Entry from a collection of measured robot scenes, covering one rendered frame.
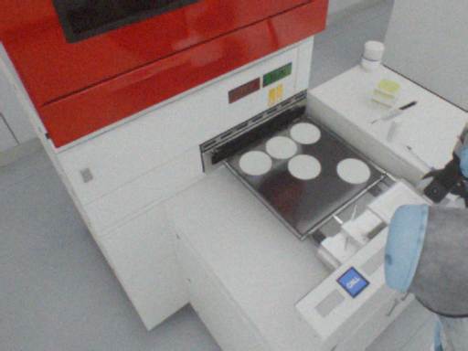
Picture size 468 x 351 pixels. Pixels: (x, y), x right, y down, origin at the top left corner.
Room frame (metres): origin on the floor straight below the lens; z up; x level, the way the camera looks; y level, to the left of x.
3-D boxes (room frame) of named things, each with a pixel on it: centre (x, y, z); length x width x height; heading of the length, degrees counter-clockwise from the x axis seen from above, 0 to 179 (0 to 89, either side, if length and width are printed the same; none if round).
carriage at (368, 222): (0.62, -0.32, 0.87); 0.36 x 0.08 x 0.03; 130
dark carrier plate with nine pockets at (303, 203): (0.82, -0.13, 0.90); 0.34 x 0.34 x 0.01; 40
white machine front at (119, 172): (0.86, 0.16, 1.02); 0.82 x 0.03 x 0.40; 130
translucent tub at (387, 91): (1.07, -0.42, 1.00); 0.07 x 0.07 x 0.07; 55
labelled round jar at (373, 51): (1.27, -0.41, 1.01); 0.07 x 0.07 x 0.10
